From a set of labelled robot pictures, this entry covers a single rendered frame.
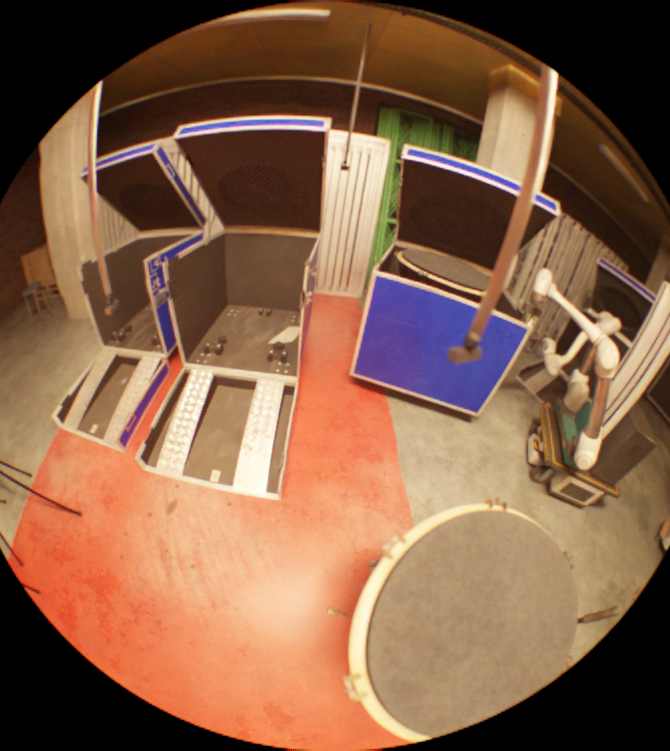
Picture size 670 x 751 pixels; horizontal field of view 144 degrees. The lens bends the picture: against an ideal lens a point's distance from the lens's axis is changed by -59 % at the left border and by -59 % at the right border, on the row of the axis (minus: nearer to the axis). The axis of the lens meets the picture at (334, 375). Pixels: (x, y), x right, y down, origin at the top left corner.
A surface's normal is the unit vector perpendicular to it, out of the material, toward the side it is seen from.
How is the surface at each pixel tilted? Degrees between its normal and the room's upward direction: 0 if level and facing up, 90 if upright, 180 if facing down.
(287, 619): 0
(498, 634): 0
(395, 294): 90
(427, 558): 0
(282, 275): 90
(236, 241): 90
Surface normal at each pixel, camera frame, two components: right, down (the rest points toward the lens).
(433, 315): -0.31, 0.59
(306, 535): 0.14, -0.75
